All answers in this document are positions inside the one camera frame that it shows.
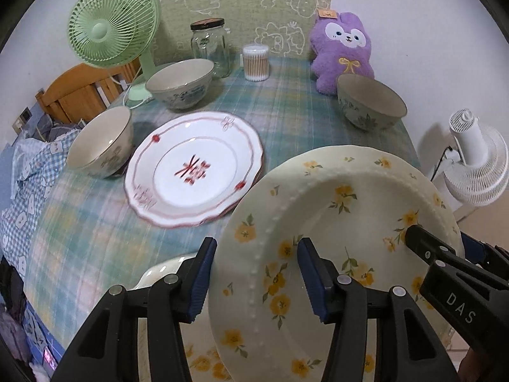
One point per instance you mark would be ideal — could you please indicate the green desk fan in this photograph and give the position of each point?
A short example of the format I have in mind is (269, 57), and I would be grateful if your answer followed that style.
(99, 30)

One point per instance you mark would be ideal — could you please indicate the green wall mat with drawings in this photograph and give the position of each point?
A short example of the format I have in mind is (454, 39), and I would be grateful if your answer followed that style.
(246, 4)

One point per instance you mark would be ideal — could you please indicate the purple plush rabbit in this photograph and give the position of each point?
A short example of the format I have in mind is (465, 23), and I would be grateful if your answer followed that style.
(342, 47)

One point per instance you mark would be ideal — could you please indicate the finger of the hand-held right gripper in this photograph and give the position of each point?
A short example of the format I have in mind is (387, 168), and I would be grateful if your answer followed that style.
(449, 286)
(475, 248)

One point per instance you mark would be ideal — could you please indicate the white plate with red pattern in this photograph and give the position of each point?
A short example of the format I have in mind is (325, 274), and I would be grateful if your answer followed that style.
(191, 167)
(259, 167)

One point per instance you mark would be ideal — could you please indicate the wooden headboard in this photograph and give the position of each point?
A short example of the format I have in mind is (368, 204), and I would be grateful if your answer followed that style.
(75, 95)

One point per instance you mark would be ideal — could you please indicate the grey bedding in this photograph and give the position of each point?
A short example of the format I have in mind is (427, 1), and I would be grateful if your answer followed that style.
(59, 131)

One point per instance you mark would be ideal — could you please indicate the white fan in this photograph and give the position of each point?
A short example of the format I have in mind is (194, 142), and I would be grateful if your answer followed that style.
(473, 167)

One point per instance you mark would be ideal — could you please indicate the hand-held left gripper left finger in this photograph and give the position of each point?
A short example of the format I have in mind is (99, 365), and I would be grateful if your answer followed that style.
(201, 282)

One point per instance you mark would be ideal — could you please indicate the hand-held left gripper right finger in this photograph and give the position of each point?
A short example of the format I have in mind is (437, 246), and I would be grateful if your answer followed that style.
(310, 278)

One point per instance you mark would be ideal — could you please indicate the dark cloth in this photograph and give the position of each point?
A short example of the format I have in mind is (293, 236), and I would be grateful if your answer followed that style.
(16, 326)

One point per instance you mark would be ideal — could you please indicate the blue checkered blanket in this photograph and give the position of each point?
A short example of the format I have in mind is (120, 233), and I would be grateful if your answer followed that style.
(28, 187)

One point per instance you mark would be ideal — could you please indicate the plaid tablecloth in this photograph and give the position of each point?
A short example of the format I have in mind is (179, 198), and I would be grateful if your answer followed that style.
(286, 107)

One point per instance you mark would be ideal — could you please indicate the wall socket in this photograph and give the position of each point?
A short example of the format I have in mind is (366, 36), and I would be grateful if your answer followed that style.
(24, 117)

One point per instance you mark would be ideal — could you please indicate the bowl with green leaf print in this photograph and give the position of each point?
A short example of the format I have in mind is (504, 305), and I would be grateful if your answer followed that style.
(366, 121)

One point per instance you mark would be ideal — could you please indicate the cotton swab container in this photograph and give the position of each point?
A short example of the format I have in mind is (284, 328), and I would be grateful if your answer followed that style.
(256, 65)

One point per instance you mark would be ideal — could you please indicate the yellow floral plate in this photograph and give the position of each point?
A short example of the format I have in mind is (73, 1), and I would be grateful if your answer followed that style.
(318, 207)
(202, 360)

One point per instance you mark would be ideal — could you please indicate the bowl with blue floral print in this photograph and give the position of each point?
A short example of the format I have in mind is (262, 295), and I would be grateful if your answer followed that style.
(179, 95)

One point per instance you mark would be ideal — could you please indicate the glass jar with dark lid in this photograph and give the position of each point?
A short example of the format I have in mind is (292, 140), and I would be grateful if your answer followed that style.
(208, 51)

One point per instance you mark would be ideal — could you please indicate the cream bowl with faint flowers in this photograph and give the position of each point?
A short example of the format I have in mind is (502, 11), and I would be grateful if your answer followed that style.
(103, 159)

